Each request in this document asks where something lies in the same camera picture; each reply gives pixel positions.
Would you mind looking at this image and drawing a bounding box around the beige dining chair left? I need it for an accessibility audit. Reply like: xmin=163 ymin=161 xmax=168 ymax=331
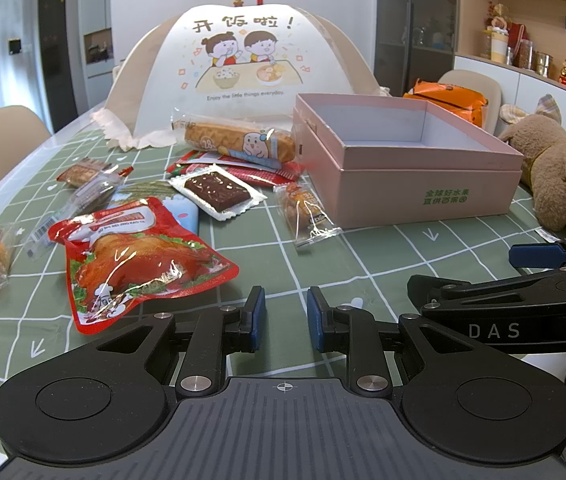
xmin=0 ymin=105 xmax=51 ymax=181

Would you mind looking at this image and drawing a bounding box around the clear barcode snack packet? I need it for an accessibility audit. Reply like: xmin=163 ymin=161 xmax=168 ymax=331
xmin=24 ymin=166 xmax=133 ymax=259

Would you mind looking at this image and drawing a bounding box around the brown cake clear packet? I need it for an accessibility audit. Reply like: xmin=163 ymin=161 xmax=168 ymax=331
xmin=169 ymin=165 xmax=266 ymax=222

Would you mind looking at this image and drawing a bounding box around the white mesh food cover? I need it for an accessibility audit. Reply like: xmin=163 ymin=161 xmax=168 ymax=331
xmin=92 ymin=4 xmax=384 ymax=151

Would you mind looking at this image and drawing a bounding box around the red snack packet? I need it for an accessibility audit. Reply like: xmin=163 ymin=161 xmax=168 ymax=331
xmin=166 ymin=150 xmax=304 ymax=188

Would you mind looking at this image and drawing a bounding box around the brown biscuit packet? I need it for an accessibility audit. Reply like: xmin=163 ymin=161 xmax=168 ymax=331
xmin=56 ymin=157 xmax=112 ymax=188

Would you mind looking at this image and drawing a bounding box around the small nut snack packet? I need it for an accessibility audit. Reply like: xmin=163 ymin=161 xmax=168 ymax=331
xmin=273 ymin=182 xmax=342 ymax=248

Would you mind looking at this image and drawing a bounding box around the pink cardboard box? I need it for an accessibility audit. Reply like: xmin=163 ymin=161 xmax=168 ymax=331
xmin=292 ymin=93 xmax=522 ymax=229

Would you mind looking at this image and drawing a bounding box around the red roast chicken packet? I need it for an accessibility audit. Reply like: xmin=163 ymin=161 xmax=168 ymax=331
xmin=48 ymin=197 xmax=240 ymax=335

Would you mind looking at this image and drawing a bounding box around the beige dining chair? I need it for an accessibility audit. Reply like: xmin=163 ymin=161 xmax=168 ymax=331
xmin=439 ymin=70 xmax=503 ymax=134
xmin=0 ymin=105 xmax=51 ymax=181

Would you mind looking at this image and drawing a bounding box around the brown plush bear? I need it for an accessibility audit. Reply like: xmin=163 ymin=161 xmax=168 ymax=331
xmin=499 ymin=94 xmax=566 ymax=231

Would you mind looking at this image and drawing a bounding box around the beige dining chair right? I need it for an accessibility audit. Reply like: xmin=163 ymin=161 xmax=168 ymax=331
xmin=439 ymin=70 xmax=503 ymax=134

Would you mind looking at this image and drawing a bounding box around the glass door cabinet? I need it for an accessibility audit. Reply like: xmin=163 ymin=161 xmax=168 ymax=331
xmin=374 ymin=0 xmax=458 ymax=96

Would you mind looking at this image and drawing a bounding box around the orange bag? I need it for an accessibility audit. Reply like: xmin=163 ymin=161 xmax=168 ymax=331
xmin=403 ymin=79 xmax=488 ymax=127

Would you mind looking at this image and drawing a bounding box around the green grid tablecloth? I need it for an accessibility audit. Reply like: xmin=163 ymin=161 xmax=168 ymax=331
xmin=0 ymin=126 xmax=545 ymax=385

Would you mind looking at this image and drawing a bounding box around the long bread stick packet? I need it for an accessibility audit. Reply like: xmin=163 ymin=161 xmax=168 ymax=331
xmin=171 ymin=108 xmax=297 ymax=169

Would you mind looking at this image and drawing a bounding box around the blue seaweed snack bag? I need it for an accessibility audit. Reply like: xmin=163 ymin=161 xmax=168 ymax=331
xmin=107 ymin=181 xmax=199 ymax=234

